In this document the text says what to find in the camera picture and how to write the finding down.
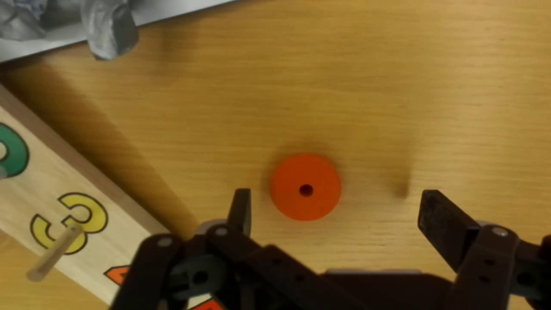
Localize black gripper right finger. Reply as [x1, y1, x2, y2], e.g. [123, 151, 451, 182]
[417, 187, 551, 310]

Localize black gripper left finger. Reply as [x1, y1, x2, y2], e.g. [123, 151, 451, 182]
[111, 187, 369, 310]

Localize orange ring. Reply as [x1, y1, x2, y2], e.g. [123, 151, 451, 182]
[269, 151, 345, 224]

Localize wooden number puzzle board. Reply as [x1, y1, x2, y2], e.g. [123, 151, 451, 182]
[0, 84, 222, 310]

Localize grey crumpled cloth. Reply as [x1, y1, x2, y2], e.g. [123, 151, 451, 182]
[0, 0, 142, 62]

